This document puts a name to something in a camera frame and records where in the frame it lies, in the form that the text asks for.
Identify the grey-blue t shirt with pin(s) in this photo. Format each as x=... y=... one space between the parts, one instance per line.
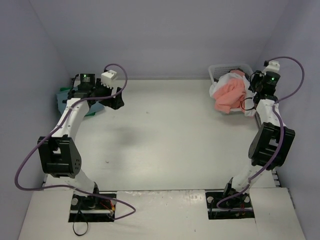
x=60 y=102

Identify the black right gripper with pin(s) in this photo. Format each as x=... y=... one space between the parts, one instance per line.
x=255 y=81

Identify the green t shirt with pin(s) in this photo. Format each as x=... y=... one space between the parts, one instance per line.
x=91 y=113

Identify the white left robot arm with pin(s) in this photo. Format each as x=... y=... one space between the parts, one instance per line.
x=58 y=154

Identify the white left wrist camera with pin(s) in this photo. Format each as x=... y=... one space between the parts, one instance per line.
x=108 y=78

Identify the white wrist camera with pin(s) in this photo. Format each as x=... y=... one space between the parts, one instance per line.
x=108 y=78
x=271 y=66

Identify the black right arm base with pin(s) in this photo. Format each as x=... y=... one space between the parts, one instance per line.
x=236 y=208

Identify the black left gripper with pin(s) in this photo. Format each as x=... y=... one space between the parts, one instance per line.
x=110 y=95

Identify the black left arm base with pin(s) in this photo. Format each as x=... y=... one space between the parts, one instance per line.
x=91 y=209

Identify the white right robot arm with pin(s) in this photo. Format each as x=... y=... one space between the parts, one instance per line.
x=271 y=144

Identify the white laundry basket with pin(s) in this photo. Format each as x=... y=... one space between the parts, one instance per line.
x=218 y=70

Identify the white t shirt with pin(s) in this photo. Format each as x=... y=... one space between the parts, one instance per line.
x=247 y=105

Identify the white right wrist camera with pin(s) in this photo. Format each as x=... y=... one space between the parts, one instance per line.
x=271 y=66

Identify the pink t shirt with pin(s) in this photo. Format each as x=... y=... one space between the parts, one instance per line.
x=229 y=91

